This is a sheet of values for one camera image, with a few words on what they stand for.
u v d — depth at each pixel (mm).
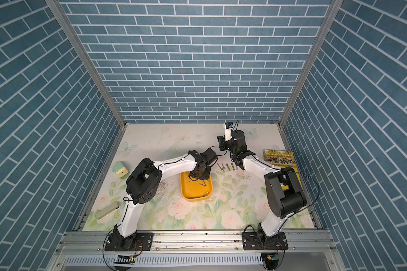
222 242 753
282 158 990
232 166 990
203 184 913
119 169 893
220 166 990
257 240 734
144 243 735
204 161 721
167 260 770
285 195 468
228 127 790
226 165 990
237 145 707
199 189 894
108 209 806
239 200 866
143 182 532
